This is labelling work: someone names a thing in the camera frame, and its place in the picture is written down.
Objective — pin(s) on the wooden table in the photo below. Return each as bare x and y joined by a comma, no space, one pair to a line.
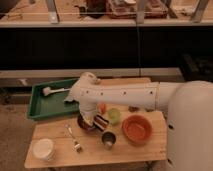
93,152

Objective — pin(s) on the orange bowl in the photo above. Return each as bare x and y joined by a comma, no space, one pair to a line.
137,129

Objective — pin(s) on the grey cloth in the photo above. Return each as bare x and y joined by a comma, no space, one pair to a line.
69,98

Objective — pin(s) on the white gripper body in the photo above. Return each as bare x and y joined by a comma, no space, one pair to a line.
88,109

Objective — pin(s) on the small metal cup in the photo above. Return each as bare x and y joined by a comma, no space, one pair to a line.
108,140

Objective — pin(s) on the white stacked plates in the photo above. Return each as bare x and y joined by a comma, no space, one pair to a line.
44,149

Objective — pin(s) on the purple bowl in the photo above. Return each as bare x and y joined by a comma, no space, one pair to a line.
83,125

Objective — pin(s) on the green cup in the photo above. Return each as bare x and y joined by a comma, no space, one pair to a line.
114,116

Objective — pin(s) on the small orange fruit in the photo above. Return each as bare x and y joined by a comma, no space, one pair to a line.
102,108

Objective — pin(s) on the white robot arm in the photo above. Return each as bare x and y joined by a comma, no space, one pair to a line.
189,107

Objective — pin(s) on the brown chocolate bar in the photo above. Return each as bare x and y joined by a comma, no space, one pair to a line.
133,109

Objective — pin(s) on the white brush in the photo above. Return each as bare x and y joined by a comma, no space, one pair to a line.
48,90

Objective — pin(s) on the striped black eraser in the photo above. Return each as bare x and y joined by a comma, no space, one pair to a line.
100,122

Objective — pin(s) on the green plastic tray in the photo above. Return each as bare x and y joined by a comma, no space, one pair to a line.
45,107

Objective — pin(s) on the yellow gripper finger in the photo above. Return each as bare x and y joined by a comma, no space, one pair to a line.
89,120

